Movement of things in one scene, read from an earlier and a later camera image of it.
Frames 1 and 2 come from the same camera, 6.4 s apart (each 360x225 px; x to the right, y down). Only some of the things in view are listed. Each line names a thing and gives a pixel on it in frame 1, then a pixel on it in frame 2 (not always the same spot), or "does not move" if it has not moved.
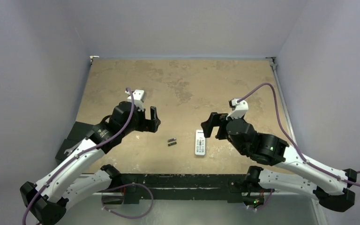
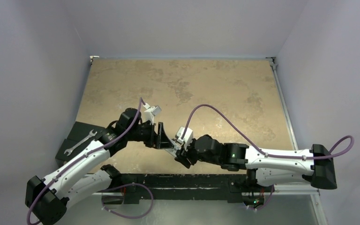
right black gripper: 221,125 to 183,153
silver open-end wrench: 70,150 does not move
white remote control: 199,143 to 176,148
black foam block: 80,131 does not move
